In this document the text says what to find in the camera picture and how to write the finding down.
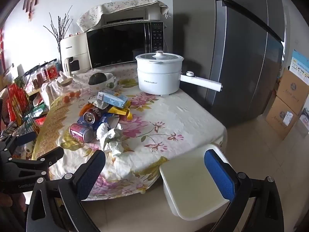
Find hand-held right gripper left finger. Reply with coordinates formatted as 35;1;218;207
25;149;107;232

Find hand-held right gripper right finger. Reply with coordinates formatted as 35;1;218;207
204;149;285;232

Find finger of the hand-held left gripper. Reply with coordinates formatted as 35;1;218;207
0;131;37;150
10;146;65;176

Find white trash bin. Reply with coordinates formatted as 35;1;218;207
159;144;233;221

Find blue milk carton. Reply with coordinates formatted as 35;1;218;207
97;89;129;109

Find pink drink can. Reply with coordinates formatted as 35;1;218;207
70;123;93;143

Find red packets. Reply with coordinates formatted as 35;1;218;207
7;83;29;126

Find crumpled white tissue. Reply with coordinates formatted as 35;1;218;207
97;123;124;156

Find white plastic bag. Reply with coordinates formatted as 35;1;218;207
41;81;61;109

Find red drink can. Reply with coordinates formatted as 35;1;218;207
83;108;105;125

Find blue snack wrapper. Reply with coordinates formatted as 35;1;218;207
77;113;119;130

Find orange carrot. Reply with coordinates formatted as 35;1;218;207
79;103;93;114

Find jar with red contents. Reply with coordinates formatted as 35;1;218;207
31;69;47;89

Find glass jar with wooden lid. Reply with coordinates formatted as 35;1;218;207
57;76;84;102

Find silver snack wrapper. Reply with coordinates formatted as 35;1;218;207
88;94;109;109

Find yellow snack wrapper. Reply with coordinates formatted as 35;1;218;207
107;105;133;120

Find floral tablecloth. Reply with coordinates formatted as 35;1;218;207
31;63;227;196

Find cardboard box with label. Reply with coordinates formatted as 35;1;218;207
266;96;305;139

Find dark green pumpkin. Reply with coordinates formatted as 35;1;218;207
88;73;107;85

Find white bowl with green knob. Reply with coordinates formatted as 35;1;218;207
88;73;119;93

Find cream air fryer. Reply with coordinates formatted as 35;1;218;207
59;32;92;76

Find dry branches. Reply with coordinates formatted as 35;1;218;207
43;5;74;60

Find white electric cooking pot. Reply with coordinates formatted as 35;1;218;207
135;51;222;96

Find grey refrigerator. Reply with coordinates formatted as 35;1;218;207
172;0;291;128

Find black microwave oven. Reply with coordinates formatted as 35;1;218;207
86;21;167;70

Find floral cloth cover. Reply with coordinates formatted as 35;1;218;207
77;0;171;33

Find white appliance under cloth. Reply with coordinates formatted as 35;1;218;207
100;7;162;26

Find black wire rack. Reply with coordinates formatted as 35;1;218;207
0;72;49;138

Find blue and white wall poster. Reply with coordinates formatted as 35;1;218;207
288;49;309;85

